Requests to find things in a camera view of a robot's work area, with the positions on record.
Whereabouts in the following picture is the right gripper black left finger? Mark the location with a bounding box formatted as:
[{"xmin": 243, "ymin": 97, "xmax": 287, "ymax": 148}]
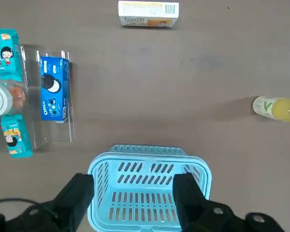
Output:
[{"xmin": 0, "ymin": 173, "xmax": 95, "ymax": 232}]

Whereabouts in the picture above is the yellow juice bottle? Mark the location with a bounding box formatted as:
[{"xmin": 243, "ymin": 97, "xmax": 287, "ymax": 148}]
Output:
[{"xmin": 252, "ymin": 96, "xmax": 290, "ymax": 123}]

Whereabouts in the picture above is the light blue plastic basket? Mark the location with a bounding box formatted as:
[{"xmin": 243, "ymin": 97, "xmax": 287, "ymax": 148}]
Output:
[{"xmin": 87, "ymin": 144, "xmax": 213, "ymax": 232}]

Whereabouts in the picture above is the teal cartoon snack packet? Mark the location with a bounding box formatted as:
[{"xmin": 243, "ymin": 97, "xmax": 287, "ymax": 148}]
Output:
[
  {"xmin": 0, "ymin": 28, "xmax": 23, "ymax": 82},
  {"xmin": 0, "ymin": 115, "xmax": 33, "ymax": 159}
]

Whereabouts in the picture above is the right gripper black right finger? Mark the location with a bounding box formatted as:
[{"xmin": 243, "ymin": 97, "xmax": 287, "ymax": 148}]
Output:
[{"xmin": 173, "ymin": 173, "xmax": 286, "ymax": 232}]

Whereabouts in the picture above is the blue Oreo cookie box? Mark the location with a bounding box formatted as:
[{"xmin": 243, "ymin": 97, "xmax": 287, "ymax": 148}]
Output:
[{"xmin": 40, "ymin": 56, "xmax": 71, "ymax": 121}]

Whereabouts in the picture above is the white biscuit box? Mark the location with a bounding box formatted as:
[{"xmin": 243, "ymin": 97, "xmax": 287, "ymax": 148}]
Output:
[{"xmin": 117, "ymin": 0, "xmax": 180, "ymax": 29}]

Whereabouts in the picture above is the clear acrylic display shelf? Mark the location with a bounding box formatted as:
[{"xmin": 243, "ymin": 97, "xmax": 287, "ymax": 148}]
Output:
[{"xmin": 0, "ymin": 44, "xmax": 75, "ymax": 157}]

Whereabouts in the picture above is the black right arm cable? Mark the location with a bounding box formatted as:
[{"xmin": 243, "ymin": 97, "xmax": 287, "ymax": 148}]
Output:
[{"xmin": 0, "ymin": 197, "xmax": 43, "ymax": 206}]

